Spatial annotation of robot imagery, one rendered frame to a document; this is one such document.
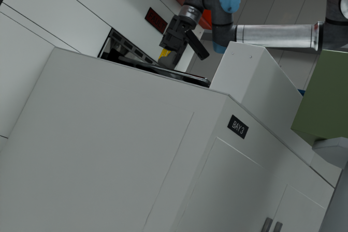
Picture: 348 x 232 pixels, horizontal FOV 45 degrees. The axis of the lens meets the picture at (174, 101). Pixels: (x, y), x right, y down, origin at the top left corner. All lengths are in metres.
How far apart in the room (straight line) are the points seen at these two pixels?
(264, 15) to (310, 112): 4.32
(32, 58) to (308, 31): 0.86
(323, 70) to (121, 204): 0.53
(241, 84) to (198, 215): 0.30
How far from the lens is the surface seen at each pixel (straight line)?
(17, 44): 1.25
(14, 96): 1.27
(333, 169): 1.66
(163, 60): 1.42
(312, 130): 0.95
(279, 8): 5.19
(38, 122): 1.21
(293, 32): 1.44
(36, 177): 1.15
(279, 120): 1.12
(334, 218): 0.92
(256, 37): 1.44
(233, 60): 0.97
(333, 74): 0.98
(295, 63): 4.69
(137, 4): 1.50
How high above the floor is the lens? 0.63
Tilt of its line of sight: 8 degrees up
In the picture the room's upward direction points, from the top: 24 degrees clockwise
